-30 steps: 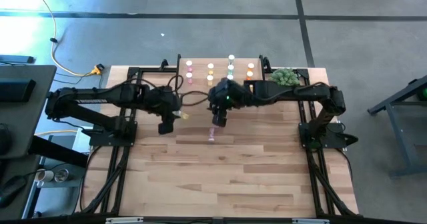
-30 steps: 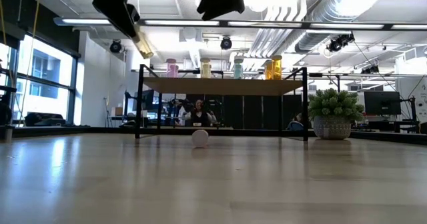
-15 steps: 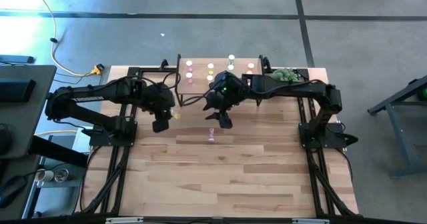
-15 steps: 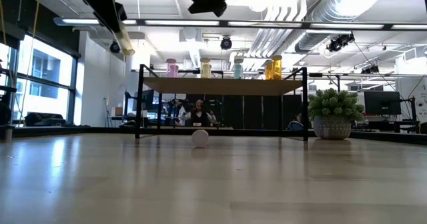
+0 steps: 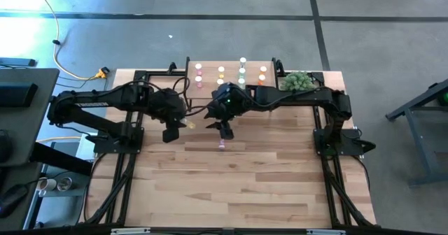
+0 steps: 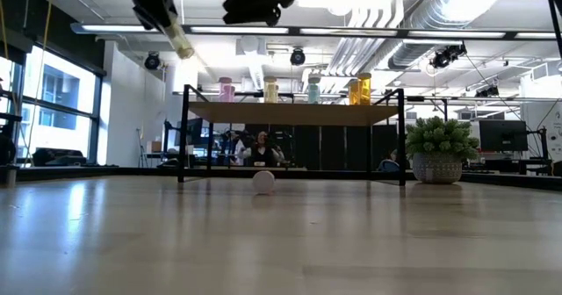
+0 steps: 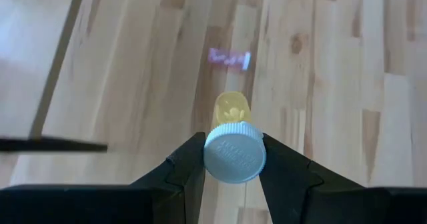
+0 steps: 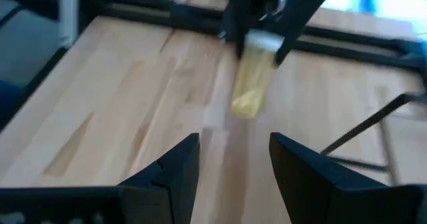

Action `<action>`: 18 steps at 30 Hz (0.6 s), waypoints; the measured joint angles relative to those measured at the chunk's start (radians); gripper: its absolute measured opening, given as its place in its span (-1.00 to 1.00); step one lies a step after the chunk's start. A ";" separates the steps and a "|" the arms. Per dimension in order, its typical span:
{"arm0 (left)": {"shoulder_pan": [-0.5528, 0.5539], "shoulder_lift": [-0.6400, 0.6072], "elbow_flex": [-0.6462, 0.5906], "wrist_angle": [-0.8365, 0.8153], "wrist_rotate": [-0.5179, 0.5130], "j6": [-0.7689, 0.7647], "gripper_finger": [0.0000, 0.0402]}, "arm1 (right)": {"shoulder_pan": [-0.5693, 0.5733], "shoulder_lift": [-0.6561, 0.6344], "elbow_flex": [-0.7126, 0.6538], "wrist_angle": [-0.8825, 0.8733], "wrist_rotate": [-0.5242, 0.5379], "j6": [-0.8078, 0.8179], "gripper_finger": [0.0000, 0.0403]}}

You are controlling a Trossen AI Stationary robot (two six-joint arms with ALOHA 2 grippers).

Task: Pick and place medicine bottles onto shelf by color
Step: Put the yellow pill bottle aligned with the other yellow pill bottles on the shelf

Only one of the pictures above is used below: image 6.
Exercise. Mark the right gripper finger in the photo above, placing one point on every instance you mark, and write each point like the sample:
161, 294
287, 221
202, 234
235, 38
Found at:
250, 7

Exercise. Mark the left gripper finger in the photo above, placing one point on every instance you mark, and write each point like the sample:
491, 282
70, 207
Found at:
143, 18
163, 9

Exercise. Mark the yellow pill bottle white cap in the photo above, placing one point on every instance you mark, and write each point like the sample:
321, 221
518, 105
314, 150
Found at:
181, 40
270, 91

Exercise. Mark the teal pill bottle white cap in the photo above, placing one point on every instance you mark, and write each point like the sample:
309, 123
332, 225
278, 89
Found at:
313, 91

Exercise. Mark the orange pill bottle white cap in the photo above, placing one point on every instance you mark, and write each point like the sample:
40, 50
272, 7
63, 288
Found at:
365, 89

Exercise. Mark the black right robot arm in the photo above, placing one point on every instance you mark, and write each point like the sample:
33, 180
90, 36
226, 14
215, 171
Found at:
554, 9

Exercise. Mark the black computer monitor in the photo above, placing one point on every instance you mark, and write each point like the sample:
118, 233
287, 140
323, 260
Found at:
502, 134
195, 131

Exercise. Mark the cardboard box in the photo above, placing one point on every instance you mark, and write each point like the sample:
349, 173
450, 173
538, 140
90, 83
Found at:
156, 146

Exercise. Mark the person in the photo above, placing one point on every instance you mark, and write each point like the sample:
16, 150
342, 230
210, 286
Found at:
262, 152
240, 150

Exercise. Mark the dark sofa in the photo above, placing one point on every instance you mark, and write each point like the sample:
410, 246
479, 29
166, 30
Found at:
59, 156

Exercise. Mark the black room divider panels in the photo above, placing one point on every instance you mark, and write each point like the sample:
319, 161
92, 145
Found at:
333, 148

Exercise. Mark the black ceiling spotlight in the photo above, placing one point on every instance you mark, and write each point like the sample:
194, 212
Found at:
448, 57
487, 92

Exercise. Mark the overhead light bar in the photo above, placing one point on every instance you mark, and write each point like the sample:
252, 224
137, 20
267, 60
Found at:
456, 34

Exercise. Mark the green plant in patterned pot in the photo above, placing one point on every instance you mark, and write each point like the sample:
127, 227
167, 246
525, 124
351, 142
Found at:
439, 141

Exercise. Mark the black ceiling camera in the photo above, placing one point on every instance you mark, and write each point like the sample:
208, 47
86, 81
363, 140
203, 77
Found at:
152, 61
297, 57

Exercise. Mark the wooden shelf black metal frame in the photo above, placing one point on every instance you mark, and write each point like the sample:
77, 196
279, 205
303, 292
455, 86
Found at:
307, 114

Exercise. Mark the silver ceiling duct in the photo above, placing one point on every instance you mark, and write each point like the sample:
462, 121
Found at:
432, 20

